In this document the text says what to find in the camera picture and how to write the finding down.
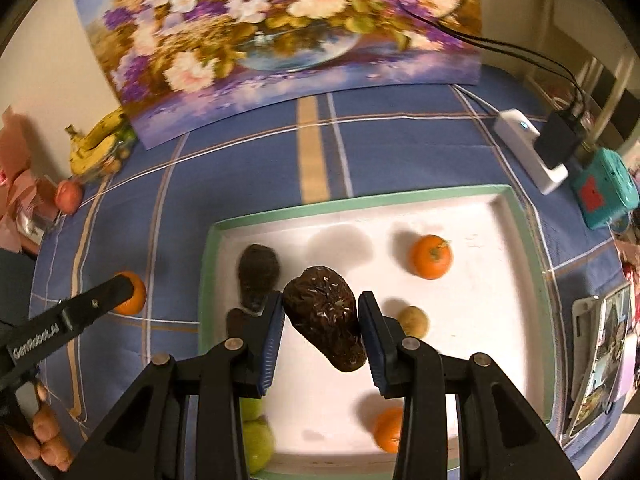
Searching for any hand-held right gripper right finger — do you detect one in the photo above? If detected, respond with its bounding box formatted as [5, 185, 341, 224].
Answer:
[357, 290, 576, 480]

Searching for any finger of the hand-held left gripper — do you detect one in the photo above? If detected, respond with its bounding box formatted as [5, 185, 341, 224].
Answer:
[60, 276, 135, 341]

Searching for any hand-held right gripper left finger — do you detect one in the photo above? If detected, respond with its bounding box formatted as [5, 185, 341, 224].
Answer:
[74, 290, 286, 480]

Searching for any small orange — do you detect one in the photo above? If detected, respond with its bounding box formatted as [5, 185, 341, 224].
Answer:
[112, 271, 147, 316]
[372, 407, 406, 453]

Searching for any small yellow fruit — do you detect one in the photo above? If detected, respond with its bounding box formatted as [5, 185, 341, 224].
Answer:
[397, 306, 430, 339]

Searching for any wrinkled brown fruit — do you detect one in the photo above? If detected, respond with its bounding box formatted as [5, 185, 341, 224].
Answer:
[282, 266, 368, 373]

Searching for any green apple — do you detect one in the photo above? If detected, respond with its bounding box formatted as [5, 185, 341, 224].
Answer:
[242, 417, 276, 473]
[241, 396, 265, 422]

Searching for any dark fuzzy fruit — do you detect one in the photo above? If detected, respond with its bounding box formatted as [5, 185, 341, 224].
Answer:
[236, 244, 281, 313]

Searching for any white tray with green rim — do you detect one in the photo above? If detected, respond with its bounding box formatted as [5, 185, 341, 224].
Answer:
[198, 184, 557, 480]

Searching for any large orange with stem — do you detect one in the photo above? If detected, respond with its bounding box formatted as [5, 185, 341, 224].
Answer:
[409, 234, 454, 281]

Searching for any person's left hand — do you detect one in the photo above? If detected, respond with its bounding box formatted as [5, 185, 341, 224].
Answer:
[10, 382, 76, 472]

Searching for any bunch of bananas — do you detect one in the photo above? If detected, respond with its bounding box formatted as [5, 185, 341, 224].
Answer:
[64, 106, 132, 177]

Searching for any pink bouquet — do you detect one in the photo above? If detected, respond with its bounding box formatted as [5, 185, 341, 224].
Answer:
[0, 105, 63, 253]

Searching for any blue plaid blanket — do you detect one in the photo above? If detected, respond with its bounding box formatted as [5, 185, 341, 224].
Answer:
[30, 62, 631, 480]

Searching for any smartphone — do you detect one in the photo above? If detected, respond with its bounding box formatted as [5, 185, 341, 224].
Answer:
[567, 284, 632, 441]

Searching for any white power bank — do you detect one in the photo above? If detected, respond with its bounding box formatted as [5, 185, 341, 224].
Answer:
[612, 332, 638, 403]

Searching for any white power strip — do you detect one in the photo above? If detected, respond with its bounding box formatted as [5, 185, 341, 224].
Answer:
[492, 108, 570, 196]

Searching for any pink floral cloth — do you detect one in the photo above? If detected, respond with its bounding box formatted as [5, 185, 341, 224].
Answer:
[617, 237, 640, 311]

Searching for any black charger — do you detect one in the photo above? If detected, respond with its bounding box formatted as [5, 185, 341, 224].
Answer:
[533, 110, 587, 171]

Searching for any teal toy box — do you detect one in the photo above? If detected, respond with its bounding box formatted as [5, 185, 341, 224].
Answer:
[570, 147, 640, 231]

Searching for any flower painting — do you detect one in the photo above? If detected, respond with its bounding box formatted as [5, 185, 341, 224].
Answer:
[72, 0, 483, 150]

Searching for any white chair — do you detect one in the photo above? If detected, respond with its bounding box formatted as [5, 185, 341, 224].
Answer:
[520, 0, 640, 131]

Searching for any white power cable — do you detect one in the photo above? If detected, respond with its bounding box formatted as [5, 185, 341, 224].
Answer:
[450, 84, 501, 121]

